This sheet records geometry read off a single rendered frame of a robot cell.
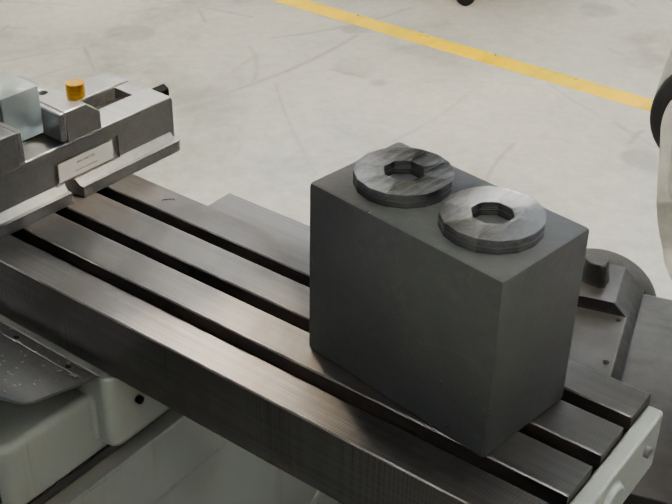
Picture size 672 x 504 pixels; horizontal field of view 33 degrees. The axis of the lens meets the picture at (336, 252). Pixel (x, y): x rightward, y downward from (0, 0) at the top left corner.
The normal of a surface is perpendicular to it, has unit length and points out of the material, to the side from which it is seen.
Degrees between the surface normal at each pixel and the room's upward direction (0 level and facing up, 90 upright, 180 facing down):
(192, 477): 90
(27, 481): 90
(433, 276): 90
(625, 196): 0
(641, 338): 0
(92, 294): 0
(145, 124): 90
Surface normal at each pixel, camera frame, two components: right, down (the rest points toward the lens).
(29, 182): 0.78, 0.35
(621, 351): 0.69, -0.43
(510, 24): 0.02, -0.84
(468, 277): -0.71, 0.37
